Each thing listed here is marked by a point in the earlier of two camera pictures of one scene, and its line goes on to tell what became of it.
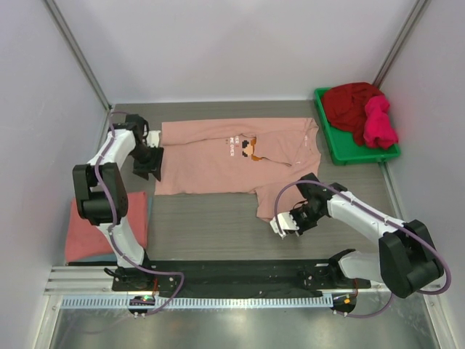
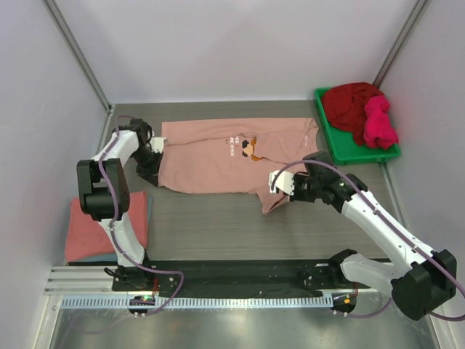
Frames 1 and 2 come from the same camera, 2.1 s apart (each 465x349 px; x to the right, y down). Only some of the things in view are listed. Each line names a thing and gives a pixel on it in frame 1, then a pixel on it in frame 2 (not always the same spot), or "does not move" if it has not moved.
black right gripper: (298, 218) → (295, 187)
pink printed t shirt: (264, 157) does not move
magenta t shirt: (379, 130) does not move
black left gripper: (152, 167) does not move
